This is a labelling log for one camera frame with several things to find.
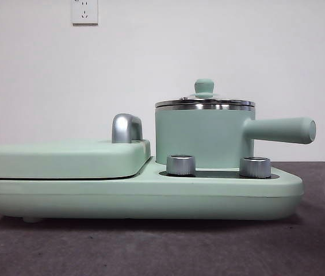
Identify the white wall socket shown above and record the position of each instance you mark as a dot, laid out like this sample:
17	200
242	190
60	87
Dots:
84	13

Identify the mint green breakfast maker base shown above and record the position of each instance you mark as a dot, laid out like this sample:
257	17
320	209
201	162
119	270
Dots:
64	198

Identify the silver control dial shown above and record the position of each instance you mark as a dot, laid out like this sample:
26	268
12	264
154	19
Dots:
254	167
181	165

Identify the glass lid with mint knob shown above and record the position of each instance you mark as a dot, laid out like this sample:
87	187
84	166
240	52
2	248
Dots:
204	86

